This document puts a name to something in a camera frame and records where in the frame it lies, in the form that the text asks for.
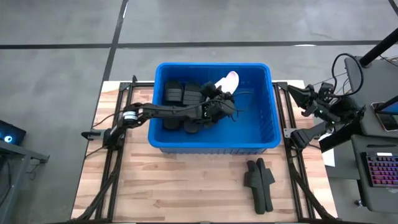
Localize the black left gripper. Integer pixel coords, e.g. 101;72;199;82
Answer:
198;81;237;129

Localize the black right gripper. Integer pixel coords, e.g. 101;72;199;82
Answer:
287;85;338;124

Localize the pink slide sandal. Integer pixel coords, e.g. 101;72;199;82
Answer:
213;70;240;95

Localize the large black slide sandal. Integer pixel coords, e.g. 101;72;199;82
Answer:
163;80;185;131

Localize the blue plastic bin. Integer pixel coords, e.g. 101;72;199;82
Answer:
147;62;282;155

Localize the white paper sheet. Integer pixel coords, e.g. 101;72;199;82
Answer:
323;134;336;168

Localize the grey desk top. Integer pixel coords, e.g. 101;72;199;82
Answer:
344;55;398;139

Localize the black round pole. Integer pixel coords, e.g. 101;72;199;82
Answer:
356;27;398;68

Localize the tablet with dark screen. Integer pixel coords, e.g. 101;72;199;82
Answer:
371;101;398;132

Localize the backlit black keyboard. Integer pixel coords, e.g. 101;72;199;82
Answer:
362;152;398;188

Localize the grey keyboard tray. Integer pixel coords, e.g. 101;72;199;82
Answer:
351;135;398;215

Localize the black device with blue light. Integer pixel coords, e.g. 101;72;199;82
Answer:
0;119;27;146

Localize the grey metal stand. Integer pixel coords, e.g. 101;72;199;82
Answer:
0;139;50;224

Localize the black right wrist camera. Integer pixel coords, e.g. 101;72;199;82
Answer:
320;82;335;94

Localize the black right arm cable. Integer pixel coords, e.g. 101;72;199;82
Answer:
331;52;364;98

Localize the black aluminium frame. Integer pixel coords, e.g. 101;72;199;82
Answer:
273;81;338;223
71;74;156;223

